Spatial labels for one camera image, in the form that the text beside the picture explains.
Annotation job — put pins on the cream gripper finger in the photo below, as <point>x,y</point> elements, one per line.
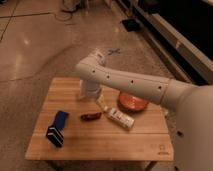
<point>101,102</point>

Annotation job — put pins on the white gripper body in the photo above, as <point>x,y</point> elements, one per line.
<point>89,89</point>

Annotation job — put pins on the blue black eraser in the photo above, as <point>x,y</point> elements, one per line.
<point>53,133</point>

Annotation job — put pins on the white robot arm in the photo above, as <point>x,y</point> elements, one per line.
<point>193,105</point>

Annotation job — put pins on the red brown snack bar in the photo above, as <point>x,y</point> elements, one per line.
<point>91,117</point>

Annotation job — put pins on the orange plate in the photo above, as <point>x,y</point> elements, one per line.
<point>131,103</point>

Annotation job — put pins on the white plastic bottle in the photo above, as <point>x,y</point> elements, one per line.
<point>118,117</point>

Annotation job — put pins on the wooden table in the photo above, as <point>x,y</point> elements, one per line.
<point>148,140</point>

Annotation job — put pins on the black floor box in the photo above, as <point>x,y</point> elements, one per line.
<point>130,24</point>

